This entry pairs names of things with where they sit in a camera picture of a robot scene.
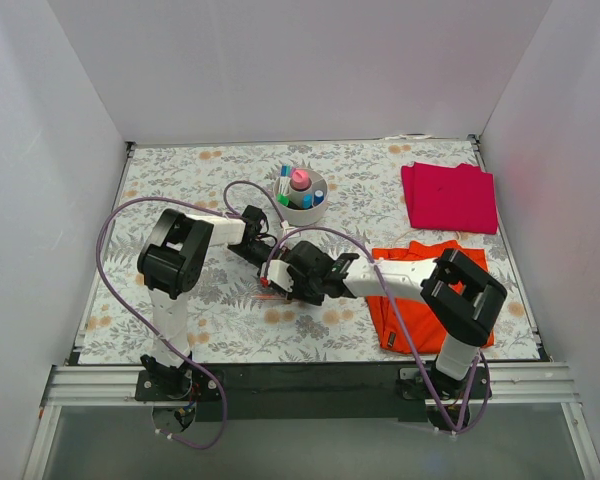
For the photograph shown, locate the orange folded shorts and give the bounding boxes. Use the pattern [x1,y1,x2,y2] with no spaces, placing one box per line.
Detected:
[366,240,488,354]

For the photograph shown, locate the black highlighter green cap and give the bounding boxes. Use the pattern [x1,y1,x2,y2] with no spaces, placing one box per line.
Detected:
[276,194,301,210]

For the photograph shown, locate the black highlighter blue cap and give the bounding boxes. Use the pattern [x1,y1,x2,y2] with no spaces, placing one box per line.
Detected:
[302,195,314,209]

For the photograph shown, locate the aluminium frame rail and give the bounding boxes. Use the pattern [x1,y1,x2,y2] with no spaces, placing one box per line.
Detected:
[23,362,600,479]

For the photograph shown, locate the white marker teal cap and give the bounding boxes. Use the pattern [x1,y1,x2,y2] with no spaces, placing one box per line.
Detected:
[278,176,291,195]

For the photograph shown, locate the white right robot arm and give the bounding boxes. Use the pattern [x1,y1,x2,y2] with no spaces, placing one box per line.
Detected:
[261,241,507,398]

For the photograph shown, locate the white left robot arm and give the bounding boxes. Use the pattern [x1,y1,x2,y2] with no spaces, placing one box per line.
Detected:
[137,206,271,400]

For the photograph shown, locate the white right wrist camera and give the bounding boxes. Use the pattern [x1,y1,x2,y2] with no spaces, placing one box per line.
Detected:
[260,259,294,293]

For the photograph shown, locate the pink capped glue bottle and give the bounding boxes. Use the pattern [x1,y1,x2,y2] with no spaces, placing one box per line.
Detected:
[289,169,312,194]

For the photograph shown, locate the blue capped small jar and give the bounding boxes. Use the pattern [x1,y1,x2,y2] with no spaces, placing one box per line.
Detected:
[313,190,325,206]

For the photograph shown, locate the magenta folded cloth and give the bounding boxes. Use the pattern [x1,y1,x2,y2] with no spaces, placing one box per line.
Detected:
[401,162,498,235]

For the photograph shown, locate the white round desk organizer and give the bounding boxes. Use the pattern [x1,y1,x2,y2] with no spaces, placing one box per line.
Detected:
[273,168,329,226]

